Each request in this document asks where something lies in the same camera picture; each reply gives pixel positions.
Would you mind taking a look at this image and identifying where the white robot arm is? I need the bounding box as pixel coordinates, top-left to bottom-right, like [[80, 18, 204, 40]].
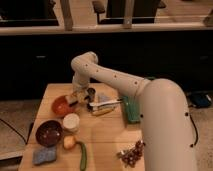
[[71, 52, 198, 171]]

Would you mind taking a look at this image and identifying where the orange-red bowl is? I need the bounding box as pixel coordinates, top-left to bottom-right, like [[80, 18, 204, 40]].
[[51, 95, 76, 117]]

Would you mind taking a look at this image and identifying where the dark maroon bowl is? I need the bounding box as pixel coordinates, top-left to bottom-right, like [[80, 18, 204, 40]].
[[35, 120, 62, 147]]

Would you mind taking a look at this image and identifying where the dark metal cup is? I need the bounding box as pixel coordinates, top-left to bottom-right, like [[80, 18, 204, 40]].
[[87, 87, 96, 102]]

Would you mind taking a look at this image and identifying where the grey folded cloth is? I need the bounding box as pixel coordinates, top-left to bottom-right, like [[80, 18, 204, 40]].
[[97, 93, 110, 102]]

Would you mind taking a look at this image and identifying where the white lidded jar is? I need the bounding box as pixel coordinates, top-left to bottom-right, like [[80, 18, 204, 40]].
[[62, 113, 80, 132]]

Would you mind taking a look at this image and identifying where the yellow onion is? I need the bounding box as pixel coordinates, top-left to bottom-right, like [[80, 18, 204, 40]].
[[63, 136, 76, 150]]

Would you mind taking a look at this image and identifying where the green plastic tray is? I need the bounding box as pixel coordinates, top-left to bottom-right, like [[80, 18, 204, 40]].
[[120, 76, 158, 124]]

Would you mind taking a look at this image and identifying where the green chili pepper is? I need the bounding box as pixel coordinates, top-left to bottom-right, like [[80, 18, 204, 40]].
[[77, 141, 87, 171]]

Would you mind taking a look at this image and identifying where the blue sponge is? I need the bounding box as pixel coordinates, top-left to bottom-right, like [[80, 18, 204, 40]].
[[32, 146, 57, 165]]

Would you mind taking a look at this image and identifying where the bunch of dark grapes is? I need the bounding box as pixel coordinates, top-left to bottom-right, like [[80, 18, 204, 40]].
[[116, 140, 144, 168]]

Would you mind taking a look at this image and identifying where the black office chair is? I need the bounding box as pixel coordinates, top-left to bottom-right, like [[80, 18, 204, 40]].
[[92, 0, 166, 24]]

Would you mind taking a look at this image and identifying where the blue device on floor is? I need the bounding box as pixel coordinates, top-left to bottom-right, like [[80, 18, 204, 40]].
[[187, 92, 212, 108]]

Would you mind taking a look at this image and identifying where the white handled utensil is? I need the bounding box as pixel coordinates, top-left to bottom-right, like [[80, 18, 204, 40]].
[[87, 99, 122, 111]]

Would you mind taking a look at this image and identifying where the black cable left floor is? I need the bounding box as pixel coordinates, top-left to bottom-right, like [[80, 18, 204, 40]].
[[0, 118, 28, 145]]

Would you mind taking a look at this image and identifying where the black floor cable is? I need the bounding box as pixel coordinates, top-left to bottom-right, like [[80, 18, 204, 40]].
[[187, 104, 200, 148]]

